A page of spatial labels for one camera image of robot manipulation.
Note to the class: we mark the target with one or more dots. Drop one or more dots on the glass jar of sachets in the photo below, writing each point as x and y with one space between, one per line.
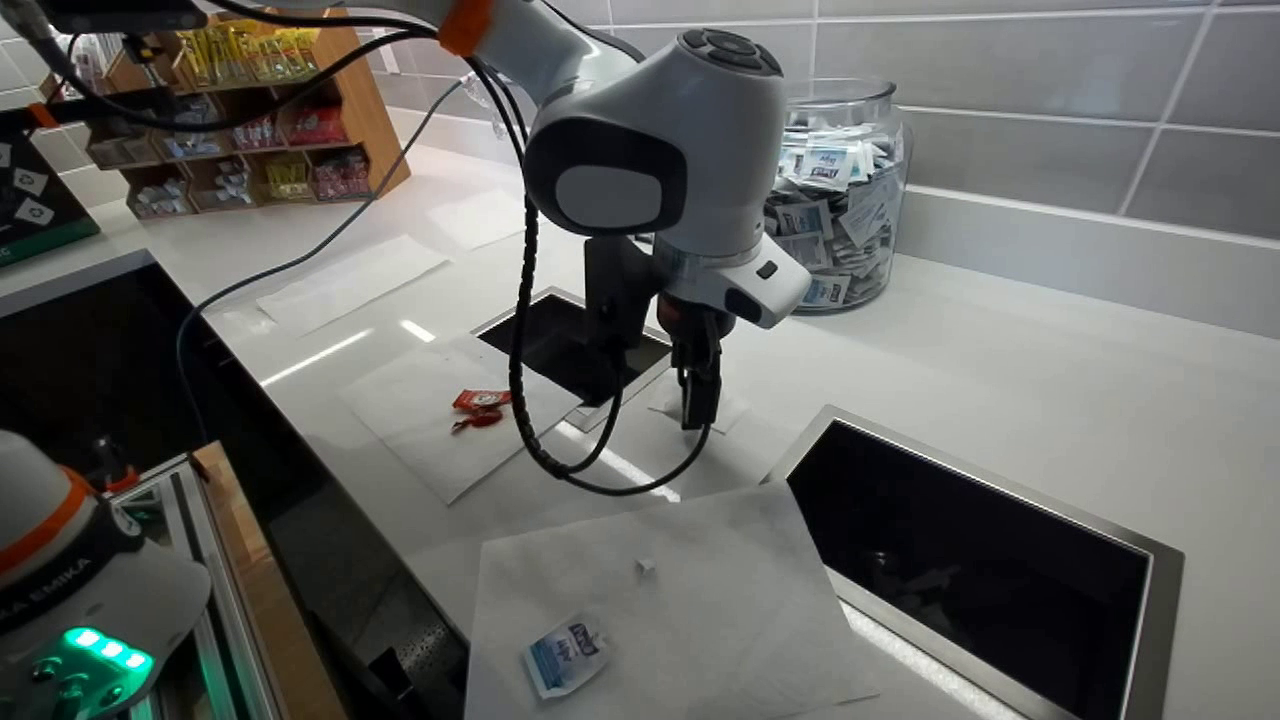
852 213

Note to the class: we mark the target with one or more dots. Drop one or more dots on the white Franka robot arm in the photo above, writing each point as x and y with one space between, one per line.
666 132

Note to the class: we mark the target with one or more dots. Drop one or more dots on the wooden sachet rack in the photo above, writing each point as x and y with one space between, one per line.
366 132

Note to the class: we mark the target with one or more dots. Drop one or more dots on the white serviette with blue packet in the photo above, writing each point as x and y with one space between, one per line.
692 624

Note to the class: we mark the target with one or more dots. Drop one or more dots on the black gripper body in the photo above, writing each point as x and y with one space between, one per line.
692 330

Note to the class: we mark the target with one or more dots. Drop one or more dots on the black box with stickers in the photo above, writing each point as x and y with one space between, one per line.
42 203

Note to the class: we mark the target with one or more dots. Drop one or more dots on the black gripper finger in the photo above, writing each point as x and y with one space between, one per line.
689 392
714 392

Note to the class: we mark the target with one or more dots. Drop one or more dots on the large white serviette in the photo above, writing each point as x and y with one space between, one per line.
352 281

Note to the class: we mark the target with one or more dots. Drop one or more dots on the aluminium profile frame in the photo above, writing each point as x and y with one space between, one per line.
232 640

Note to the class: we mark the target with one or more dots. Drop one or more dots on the red wrapper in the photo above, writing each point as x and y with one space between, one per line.
483 405

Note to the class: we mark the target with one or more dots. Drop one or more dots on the wooden base board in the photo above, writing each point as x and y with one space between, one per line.
275 584

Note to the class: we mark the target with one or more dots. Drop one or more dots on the blue and white packet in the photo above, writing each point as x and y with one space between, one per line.
565 660

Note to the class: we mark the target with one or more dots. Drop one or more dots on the small white rectangular serviette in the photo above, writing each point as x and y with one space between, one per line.
743 424

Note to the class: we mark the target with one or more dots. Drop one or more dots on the white serviette under red wrapper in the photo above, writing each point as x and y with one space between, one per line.
415 415

